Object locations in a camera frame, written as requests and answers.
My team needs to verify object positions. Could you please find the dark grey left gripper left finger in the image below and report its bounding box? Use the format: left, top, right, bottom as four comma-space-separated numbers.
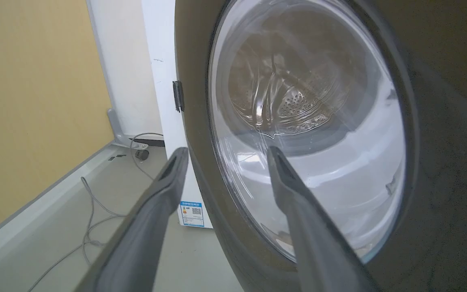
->
75, 147, 189, 292

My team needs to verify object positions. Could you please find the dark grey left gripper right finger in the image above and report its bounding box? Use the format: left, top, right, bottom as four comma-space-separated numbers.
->
267, 146, 380, 292

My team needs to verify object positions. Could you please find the round washing machine door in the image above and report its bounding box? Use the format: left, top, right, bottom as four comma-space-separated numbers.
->
174, 0, 467, 292

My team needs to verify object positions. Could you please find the white washing machine body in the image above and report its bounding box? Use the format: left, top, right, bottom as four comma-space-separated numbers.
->
141, 0, 214, 229

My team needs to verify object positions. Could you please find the blue energy label sticker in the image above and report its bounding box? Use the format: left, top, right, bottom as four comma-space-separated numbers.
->
179, 201, 205, 228

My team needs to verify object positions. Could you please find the grey metal panel foot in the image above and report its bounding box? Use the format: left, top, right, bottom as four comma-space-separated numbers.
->
107, 108, 149, 150

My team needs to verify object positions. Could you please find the white partition panel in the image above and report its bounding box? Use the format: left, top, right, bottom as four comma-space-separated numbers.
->
86, 0, 164, 140

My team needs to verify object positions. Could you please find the grey floor cable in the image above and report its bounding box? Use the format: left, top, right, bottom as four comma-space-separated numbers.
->
27, 132, 165, 292

